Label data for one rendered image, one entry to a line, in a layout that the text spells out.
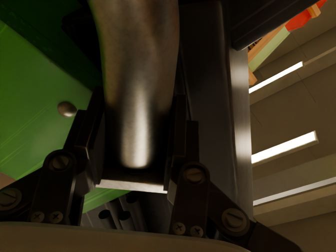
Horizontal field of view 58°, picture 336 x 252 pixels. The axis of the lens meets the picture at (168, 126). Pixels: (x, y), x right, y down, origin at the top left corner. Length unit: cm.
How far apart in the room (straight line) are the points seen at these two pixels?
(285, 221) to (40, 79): 475
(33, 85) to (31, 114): 2
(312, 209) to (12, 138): 453
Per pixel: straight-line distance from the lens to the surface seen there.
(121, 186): 15
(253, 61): 312
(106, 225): 25
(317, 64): 779
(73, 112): 18
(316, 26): 967
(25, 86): 18
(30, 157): 23
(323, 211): 469
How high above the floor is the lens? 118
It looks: 18 degrees up
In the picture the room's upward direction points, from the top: 139 degrees clockwise
